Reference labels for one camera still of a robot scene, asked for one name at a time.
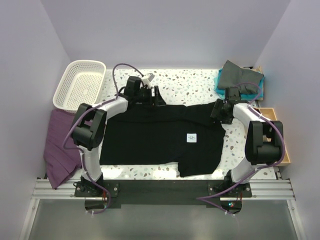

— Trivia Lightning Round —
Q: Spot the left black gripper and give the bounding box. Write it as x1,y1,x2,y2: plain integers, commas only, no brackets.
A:
134,86,166,107

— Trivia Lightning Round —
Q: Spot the black t shirt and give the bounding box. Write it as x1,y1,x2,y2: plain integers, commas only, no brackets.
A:
99,102,226,177

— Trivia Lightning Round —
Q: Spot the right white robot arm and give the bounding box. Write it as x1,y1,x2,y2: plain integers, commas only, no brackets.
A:
210,86,286,197

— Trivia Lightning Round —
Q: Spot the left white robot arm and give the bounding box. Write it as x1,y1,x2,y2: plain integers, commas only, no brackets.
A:
69,76,166,196

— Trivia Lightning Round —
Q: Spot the grey folded t shirt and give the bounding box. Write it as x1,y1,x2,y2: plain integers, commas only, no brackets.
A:
217,60,265,95

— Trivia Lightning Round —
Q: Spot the white plastic basket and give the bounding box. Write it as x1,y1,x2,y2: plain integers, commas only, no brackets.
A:
52,60,107,114

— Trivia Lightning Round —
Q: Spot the purple cloth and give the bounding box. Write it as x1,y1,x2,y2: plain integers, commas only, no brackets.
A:
43,109,81,189

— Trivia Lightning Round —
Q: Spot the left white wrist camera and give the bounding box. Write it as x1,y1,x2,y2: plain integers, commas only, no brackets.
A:
141,73,155,89

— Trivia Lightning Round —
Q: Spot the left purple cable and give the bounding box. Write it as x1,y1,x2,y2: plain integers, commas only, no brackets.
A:
62,63,148,215

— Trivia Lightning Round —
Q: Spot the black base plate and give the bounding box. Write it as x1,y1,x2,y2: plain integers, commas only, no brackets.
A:
73,179,252,213

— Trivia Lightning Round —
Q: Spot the aluminium rail frame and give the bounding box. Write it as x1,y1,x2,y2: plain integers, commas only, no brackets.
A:
20,167,306,240

